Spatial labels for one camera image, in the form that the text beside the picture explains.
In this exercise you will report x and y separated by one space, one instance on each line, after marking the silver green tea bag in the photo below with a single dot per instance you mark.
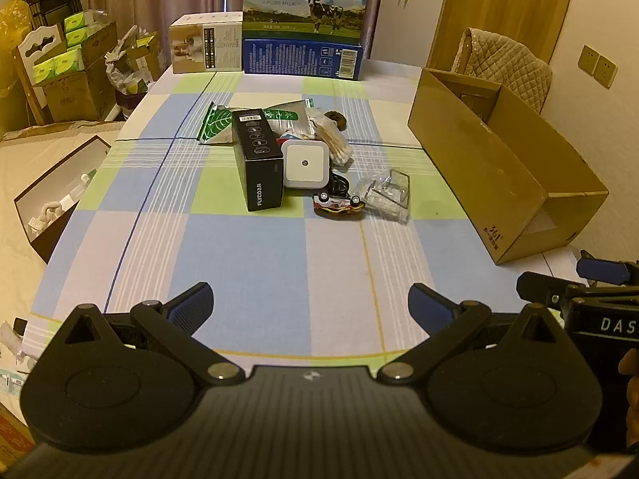
217 124

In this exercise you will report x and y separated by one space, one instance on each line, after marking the small bottles on floor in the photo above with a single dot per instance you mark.
14 344

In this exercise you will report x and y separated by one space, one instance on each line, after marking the full trash bin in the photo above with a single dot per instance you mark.
132 67

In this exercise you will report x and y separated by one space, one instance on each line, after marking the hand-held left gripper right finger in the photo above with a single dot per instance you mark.
428 307

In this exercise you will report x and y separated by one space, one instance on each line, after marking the beige quilted chair cover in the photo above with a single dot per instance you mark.
504 67

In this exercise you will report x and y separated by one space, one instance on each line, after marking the gold wall socket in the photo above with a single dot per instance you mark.
588 59
607 72

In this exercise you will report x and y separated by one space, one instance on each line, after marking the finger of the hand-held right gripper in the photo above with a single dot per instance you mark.
604 269
544 287

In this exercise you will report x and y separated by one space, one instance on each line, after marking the milk carton with cow picture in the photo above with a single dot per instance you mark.
307 0

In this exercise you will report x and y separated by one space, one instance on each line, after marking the clear plastic case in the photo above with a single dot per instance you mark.
387 194

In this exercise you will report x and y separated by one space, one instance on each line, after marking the cardboard box of tissue packs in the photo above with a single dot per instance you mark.
82 87

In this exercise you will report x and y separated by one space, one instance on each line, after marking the person's right hand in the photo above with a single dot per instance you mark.
631 374

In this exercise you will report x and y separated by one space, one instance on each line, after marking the brown dried pine cone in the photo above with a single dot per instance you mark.
335 119

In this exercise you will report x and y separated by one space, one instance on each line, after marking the cotton swab packet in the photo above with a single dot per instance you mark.
332 142

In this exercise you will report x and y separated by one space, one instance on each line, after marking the long black product box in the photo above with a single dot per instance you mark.
259 159

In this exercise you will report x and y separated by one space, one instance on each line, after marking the stack of green tissue packs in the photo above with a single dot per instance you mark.
67 47

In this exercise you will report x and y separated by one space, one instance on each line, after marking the small red packet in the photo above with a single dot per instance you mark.
294 136

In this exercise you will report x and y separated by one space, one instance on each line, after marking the white wooden chair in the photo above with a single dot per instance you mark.
37 50

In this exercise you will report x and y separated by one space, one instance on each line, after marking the brown cardboard box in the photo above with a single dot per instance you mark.
479 174

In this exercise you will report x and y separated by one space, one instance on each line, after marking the red white toy car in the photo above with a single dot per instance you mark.
337 203

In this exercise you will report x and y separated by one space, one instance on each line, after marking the white square night light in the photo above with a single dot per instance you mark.
304 164

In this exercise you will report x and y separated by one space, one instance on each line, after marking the beige product box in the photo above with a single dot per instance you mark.
204 45

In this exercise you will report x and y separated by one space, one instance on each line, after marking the dark box with white parts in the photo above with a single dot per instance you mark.
55 194

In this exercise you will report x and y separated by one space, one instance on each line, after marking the yellow plastic bag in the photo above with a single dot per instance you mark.
11 60

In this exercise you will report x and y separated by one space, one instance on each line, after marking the wooden door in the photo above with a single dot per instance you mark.
499 5

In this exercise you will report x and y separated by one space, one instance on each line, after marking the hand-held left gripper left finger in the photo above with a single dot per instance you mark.
192 305

